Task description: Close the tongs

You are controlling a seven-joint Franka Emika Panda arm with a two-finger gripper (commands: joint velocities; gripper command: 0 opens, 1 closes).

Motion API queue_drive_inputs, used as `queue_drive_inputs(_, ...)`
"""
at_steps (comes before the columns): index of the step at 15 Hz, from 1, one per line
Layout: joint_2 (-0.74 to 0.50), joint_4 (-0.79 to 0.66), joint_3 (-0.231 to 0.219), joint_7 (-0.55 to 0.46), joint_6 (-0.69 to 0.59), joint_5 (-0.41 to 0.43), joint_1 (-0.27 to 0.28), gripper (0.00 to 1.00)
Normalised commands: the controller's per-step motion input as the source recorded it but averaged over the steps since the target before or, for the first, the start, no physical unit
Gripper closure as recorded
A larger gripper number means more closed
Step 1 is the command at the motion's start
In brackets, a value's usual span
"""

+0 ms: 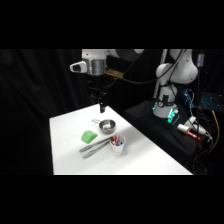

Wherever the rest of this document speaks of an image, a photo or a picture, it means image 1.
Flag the metal measuring cup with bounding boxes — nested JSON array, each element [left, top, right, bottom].
[[91, 118, 117, 135]]

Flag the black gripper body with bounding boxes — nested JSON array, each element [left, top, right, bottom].
[[87, 75, 108, 104]]

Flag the red pen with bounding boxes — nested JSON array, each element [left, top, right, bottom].
[[186, 130, 202, 141]]

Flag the small grey box on pole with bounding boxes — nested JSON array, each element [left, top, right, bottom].
[[196, 54, 205, 68]]

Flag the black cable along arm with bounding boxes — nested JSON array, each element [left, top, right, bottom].
[[121, 49, 188, 86]]

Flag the blue cable bundle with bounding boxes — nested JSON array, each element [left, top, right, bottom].
[[182, 89, 196, 110]]

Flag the red marker in cup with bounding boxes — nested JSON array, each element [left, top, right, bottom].
[[111, 134, 120, 146]]

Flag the green foam block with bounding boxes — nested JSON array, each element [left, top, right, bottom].
[[80, 130, 99, 144]]

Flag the white cylinder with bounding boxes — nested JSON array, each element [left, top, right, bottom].
[[176, 123, 192, 134]]

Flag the black robot stand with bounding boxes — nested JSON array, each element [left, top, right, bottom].
[[123, 99, 203, 161]]

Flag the white cup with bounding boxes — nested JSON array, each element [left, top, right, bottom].
[[109, 133, 127, 156]]

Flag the yellow cable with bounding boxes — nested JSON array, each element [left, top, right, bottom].
[[207, 110, 222, 154]]

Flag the metal tongs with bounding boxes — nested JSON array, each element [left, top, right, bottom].
[[78, 137, 113, 160]]

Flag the blue lit laptop keyboard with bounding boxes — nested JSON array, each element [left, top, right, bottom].
[[199, 92, 224, 112]]

